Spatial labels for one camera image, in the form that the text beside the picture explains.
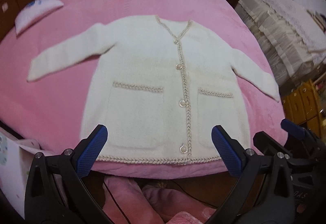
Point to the wooden drawer cabinet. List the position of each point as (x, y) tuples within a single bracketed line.
[(302, 107)]

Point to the pink fluffy slippers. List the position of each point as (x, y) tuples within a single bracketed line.
[(126, 202)]

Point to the small white printed pillow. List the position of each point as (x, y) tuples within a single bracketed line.
[(34, 12)]

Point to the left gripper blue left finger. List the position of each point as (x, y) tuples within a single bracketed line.
[(76, 164)]

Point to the white fluffy cardigan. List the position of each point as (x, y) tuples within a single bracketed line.
[(159, 88)]

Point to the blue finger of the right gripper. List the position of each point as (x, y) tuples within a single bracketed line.
[(306, 136), (264, 142)]

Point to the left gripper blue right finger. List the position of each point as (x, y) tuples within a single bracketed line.
[(245, 165)]

